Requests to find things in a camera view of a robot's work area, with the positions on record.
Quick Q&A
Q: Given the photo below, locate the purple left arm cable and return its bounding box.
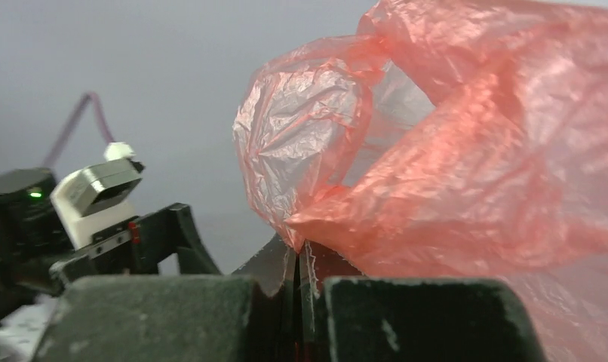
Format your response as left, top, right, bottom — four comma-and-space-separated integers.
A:
41, 91, 116, 169

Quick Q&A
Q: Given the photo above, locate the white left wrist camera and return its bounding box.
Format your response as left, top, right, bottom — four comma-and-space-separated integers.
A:
50, 142, 143, 250

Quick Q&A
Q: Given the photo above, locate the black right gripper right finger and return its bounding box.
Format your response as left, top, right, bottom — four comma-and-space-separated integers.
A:
299, 242, 545, 361

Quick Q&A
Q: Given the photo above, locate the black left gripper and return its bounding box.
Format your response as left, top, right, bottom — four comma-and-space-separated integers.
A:
14, 202, 222, 296

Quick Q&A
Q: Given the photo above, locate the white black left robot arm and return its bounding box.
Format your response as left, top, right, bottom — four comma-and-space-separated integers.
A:
0, 167, 220, 325

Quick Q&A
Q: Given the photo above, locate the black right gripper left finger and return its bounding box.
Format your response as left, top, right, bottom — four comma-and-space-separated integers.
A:
32, 237, 296, 361

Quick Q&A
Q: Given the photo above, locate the red plastic trash bag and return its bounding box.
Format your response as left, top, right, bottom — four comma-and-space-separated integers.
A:
233, 1, 608, 361

